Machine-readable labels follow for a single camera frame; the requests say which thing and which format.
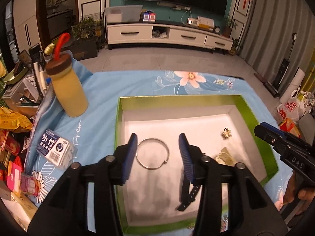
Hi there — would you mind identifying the gold clover brooch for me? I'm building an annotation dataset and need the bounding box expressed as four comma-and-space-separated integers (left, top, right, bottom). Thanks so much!
221, 127, 232, 139

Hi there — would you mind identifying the white digital watch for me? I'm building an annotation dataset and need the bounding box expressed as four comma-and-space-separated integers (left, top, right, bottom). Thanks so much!
215, 147, 237, 166

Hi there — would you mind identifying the black wrist watch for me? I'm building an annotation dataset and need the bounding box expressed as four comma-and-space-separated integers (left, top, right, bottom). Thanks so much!
176, 173, 201, 212

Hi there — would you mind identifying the silver bangle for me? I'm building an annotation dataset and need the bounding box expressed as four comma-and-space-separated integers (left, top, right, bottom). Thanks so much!
136, 138, 170, 171

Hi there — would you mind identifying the right hand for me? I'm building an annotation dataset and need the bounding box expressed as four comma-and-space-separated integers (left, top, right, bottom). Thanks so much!
283, 171, 315, 215

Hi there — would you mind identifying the white red plastic bag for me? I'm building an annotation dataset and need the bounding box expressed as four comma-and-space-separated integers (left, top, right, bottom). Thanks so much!
277, 90, 313, 123

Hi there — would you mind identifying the floss pick box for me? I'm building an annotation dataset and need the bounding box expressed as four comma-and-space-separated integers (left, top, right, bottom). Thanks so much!
36, 129, 77, 169

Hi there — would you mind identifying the blue floral tablecloth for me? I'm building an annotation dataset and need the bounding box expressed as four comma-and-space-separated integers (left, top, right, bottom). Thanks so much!
23, 50, 294, 236

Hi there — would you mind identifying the green cardboard box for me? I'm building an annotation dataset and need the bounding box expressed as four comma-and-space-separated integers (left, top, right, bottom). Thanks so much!
115, 95, 278, 235

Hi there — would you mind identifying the grey curtain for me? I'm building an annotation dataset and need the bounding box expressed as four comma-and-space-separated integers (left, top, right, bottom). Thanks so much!
240, 0, 314, 92

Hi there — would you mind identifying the yellow bottle brown lid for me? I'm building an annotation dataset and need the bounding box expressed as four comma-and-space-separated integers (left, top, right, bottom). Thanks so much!
45, 32, 89, 117

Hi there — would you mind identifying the white tv cabinet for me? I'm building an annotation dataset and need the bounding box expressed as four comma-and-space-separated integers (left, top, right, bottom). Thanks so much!
107, 22, 233, 51

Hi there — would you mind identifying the potted green plant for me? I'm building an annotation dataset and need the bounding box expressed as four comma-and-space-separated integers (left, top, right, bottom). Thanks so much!
69, 17, 105, 61

